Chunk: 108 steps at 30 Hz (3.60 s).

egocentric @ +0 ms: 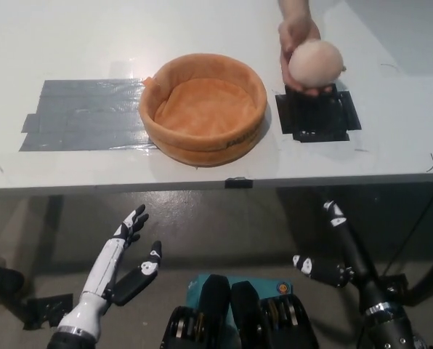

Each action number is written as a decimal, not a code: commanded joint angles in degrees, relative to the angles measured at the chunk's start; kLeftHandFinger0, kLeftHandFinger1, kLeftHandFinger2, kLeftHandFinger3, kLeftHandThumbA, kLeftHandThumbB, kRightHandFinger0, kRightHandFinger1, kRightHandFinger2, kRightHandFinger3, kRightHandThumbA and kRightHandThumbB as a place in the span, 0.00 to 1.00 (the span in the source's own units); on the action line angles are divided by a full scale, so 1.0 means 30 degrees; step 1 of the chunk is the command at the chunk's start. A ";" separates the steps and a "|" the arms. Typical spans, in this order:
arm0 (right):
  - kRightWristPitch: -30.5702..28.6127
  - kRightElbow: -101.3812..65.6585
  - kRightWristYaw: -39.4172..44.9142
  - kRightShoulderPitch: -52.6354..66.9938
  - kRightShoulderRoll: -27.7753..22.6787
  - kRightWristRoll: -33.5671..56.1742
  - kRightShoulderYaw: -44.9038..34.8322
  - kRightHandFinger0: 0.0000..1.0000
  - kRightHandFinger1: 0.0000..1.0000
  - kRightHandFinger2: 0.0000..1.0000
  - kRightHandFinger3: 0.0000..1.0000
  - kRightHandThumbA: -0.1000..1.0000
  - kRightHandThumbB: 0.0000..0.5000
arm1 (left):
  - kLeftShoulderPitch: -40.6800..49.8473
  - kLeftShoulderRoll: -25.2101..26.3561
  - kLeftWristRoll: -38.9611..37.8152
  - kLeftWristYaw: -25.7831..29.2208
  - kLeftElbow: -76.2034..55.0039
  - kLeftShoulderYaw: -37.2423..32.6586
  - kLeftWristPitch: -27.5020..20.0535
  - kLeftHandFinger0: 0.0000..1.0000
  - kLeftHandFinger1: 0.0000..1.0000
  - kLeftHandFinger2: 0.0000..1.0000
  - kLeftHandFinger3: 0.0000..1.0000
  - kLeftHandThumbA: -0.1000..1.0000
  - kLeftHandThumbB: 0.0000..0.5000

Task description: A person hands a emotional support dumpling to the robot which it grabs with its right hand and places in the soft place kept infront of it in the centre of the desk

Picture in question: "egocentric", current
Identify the black shoe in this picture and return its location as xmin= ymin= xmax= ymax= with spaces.
xmin=0 ymin=266 xmax=25 ymax=303

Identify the large black tape patch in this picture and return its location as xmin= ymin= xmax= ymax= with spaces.
xmin=275 ymin=82 xmax=363 ymax=143

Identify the black teal robot torso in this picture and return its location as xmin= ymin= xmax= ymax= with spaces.
xmin=161 ymin=273 xmax=320 ymax=349

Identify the pale pink plush dumpling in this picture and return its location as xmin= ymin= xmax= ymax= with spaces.
xmin=287 ymin=39 xmax=349 ymax=88

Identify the grey duct tape patch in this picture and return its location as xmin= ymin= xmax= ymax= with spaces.
xmin=18 ymin=77 xmax=158 ymax=153

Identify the person's bare hand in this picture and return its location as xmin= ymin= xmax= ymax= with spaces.
xmin=277 ymin=15 xmax=331 ymax=97

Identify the grey table leg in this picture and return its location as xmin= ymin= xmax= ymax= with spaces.
xmin=41 ymin=195 xmax=65 ymax=276

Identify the orange plush round basket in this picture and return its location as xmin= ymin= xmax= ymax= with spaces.
xmin=139 ymin=53 xmax=269 ymax=168

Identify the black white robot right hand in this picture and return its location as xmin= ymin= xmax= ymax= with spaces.
xmin=291 ymin=199 xmax=396 ymax=316

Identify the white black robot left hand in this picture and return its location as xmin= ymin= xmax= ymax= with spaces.
xmin=57 ymin=204 xmax=164 ymax=336

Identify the crumpled black floor tape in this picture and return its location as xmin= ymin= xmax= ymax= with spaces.
xmin=21 ymin=292 xmax=74 ymax=331

